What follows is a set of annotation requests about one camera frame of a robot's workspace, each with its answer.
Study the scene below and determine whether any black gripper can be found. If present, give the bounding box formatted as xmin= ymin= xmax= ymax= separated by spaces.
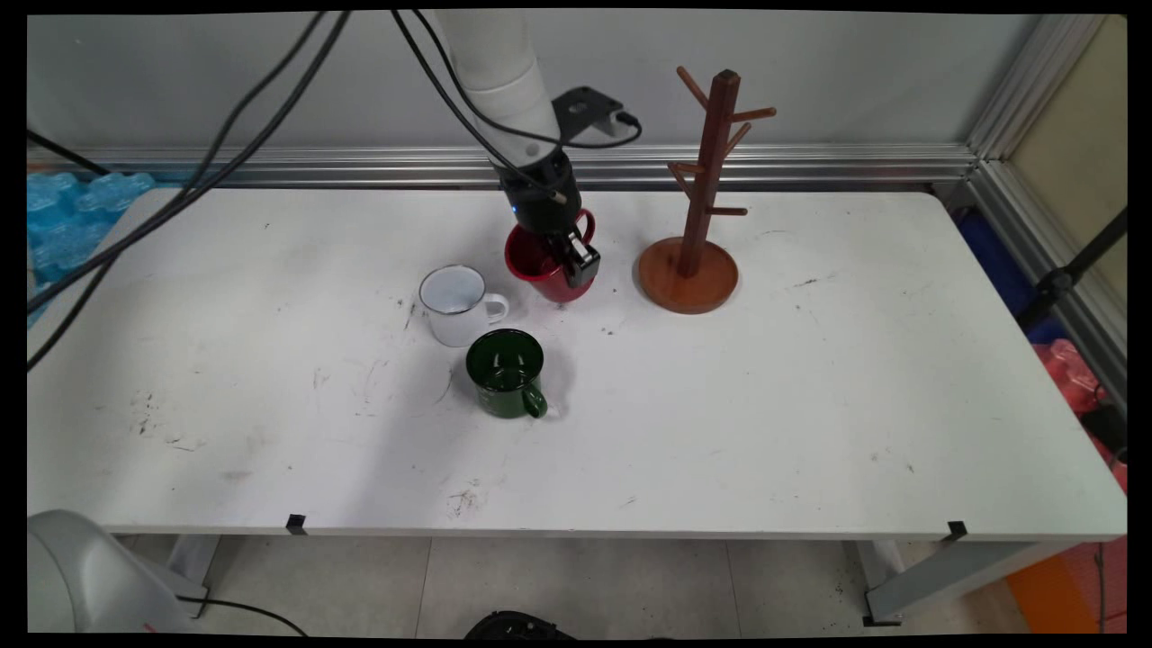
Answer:
xmin=498 ymin=148 xmax=602 ymax=291

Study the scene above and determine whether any red ceramic mug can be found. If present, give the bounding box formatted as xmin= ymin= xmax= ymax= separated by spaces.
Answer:
xmin=503 ymin=208 xmax=599 ymax=304

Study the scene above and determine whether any grey robot base cover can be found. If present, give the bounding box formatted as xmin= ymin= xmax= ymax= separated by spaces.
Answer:
xmin=27 ymin=509 xmax=206 ymax=634

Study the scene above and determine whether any white enamel mug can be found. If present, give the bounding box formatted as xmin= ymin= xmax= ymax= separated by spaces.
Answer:
xmin=418 ymin=264 xmax=510 ymax=348

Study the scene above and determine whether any brown wooden mug tree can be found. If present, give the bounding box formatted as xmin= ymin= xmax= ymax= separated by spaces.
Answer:
xmin=636 ymin=66 xmax=779 ymax=316

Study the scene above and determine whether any dark green enamel mug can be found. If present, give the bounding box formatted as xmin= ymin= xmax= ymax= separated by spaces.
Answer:
xmin=465 ymin=328 xmax=550 ymax=420

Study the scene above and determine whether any black round floor object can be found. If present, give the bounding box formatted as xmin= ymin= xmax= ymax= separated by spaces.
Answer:
xmin=463 ymin=610 xmax=577 ymax=640

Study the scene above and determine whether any blue plastic bin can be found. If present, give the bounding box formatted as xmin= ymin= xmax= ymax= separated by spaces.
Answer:
xmin=956 ymin=211 xmax=1065 ymax=345

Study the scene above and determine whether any grey metal table leg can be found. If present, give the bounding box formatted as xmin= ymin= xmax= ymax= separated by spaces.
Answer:
xmin=844 ymin=540 xmax=1081 ymax=628
xmin=97 ymin=535 xmax=222 ymax=620

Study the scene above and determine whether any blue bubble wrap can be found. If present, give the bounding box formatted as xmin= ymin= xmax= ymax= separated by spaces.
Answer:
xmin=27 ymin=171 xmax=181 ymax=329

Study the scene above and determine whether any black tripod leg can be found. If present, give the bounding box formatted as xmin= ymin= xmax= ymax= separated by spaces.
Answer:
xmin=1017 ymin=209 xmax=1128 ymax=330

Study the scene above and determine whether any thin black slanted rod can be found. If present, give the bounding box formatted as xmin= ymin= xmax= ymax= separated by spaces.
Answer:
xmin=27 ymin=129 xmax=113 ymax=176

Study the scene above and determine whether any red plastic bag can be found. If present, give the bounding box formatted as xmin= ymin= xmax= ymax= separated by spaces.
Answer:
xmin=1033 ymin=339 xmax=1128 ymax=492

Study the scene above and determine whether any orange box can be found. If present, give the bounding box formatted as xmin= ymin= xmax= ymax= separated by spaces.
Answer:
xmin=1005 ymin=553 xmax=1104 ymax=634

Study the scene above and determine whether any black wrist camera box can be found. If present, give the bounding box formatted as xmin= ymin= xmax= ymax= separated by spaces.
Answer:
xmin=550 ymin=85 xmax=642 ymax=145

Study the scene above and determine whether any horizontal aluminium frame rail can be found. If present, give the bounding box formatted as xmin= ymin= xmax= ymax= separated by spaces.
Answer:
xmin=27 ymin=144 xmax=979 ymax=191

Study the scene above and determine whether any thick black hanging cable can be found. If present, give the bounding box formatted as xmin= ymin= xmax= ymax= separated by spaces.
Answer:
xmin=27 ymin=11 xmax=353 ymax=373
xmin=27 ymin=11 xmax=327 ymax=316

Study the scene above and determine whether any thin black floor cable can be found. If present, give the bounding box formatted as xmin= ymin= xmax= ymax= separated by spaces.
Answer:
xmin=176 ymin=594 xmax=311 ymax=637

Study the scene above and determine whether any slanted aluminium frame profile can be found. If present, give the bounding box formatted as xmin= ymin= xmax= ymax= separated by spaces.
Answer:
xmin=967 ymin=13 xmax=1128 ymax=415

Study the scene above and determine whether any beige wall panel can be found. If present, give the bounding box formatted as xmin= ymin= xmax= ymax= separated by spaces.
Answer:
xmin=1008 ymin=16 xmax=1128 ymax=309

